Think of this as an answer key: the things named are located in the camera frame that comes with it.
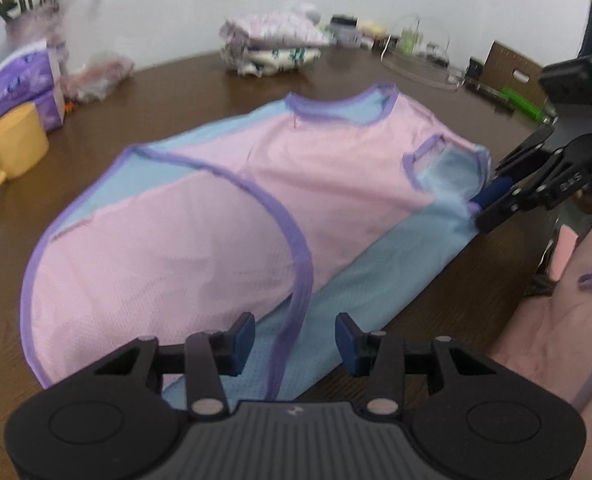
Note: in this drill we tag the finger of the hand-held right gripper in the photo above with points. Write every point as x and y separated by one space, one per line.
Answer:
526 155
493 192

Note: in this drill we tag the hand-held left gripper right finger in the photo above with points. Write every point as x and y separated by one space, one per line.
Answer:
348 345

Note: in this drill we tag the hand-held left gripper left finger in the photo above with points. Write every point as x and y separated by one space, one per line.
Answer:
243 342

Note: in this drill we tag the pink and blue sleeveless shirt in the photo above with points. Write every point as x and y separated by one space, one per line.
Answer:
226 210

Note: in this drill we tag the green tube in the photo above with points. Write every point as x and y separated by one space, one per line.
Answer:
523 104

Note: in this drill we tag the brown cardboard box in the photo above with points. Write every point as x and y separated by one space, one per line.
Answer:
513 67

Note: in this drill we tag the small black box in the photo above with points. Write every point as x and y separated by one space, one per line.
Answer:
474 71

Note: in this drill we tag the clear acrylic tray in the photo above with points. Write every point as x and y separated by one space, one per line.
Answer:
421 72

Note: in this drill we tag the small green bottle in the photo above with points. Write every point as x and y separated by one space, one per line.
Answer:
409 41

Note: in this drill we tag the grey lidded container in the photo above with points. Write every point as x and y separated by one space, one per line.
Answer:
345 30

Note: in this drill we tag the folded white patterned cloth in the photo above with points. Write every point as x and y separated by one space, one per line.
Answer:
271 60

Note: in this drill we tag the purple tissue pack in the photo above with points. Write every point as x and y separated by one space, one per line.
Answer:
51 110
21 77

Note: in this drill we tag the yellow mug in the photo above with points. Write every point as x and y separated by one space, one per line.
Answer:
18 140

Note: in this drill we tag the clear plastic snack bag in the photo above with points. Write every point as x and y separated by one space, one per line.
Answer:
96 77

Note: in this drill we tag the glass vase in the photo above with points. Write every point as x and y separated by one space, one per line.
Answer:
36 27

